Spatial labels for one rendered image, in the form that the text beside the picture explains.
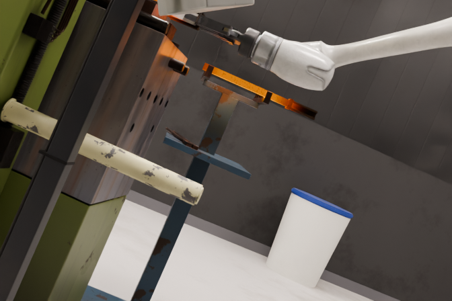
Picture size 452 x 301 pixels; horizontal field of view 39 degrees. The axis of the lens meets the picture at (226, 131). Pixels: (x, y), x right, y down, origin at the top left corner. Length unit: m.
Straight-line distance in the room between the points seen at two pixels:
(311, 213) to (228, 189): 0.74
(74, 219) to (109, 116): 0.26
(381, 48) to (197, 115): 3.16
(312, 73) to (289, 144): 3.30
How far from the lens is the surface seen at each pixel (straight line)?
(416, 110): 5.25
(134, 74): 1.54
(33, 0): 1.33
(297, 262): 4.50
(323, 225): 4.46
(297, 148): 4.92
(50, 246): 1.60
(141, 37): 1.55
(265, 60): 1.63
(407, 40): 1.68
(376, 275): 5.32
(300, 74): 1.62
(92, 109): 1.11
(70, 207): 1.57
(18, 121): 1.37
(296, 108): 2.12
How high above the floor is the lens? 0.76
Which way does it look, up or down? level
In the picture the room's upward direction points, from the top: 24 degrees clockwise
